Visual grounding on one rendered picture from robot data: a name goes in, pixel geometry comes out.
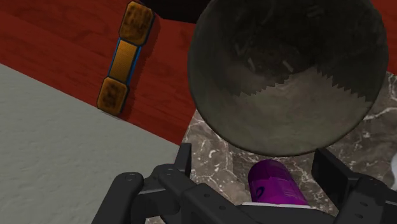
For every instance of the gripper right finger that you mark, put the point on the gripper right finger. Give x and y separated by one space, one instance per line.
356 192

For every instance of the purple bottle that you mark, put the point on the purple bottle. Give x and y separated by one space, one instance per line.
273 186

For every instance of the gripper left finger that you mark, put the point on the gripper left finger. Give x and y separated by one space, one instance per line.
167 192

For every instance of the large grey bowl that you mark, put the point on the large grey bowl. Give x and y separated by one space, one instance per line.
288 77

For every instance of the orange and blue dumbbell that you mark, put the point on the orange and blue dumbbell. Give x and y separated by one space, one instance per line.
125 59

